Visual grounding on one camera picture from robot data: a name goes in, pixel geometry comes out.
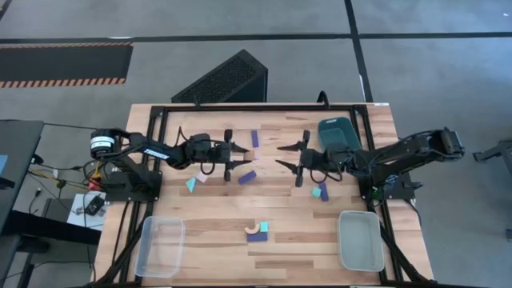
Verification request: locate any clear plastic container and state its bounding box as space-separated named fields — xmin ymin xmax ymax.
xmin=134 ymin=215 xmax=186 ymax=279
xmin=338 ymin=210 xmax=386 ymax=273

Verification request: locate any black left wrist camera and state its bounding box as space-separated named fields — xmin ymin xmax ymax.
xmin=188 ymin=134 xmax=212 ymax=152

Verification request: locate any black tripod stand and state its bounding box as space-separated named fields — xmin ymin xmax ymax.
xmin=472 ymin=138 xmax=512 ymax=177

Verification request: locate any small black device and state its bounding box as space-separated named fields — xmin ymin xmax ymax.
xmin=84 ymin=194 xmax=106 ymax=217

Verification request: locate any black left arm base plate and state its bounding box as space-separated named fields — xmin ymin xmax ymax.
xmin=104 ymin=167 xmax=163 ymax=202

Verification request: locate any teal plastic bin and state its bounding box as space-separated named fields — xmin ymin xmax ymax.
xmin=318 ymin=116 xmax=363 ymax=157

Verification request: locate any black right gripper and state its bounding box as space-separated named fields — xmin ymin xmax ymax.
xmin=274 ymin=130 xmax=355 ymax=188

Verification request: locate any black desk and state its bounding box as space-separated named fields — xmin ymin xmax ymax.
xmin=0 ymin=118 xmax=102 ymax=288

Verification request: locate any black aluminium table frame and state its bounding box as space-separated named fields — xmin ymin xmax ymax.
xmin=95 ymin=102 xmax=437 ymax=288

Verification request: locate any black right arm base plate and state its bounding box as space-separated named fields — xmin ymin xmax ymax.
xmin=358 ymin=167 xmax=424 ymax=201

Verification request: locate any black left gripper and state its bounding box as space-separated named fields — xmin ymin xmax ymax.
xmin=178 ymin=128 xmax=253 ymax=182

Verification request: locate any black perforated computer case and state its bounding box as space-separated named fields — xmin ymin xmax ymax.
xmin=170 ymin=48 xmax=269 ymax=104

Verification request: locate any white paper sheet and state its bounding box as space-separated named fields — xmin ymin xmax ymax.
xmin=66 ymin=190 xmax=108 ymax=232

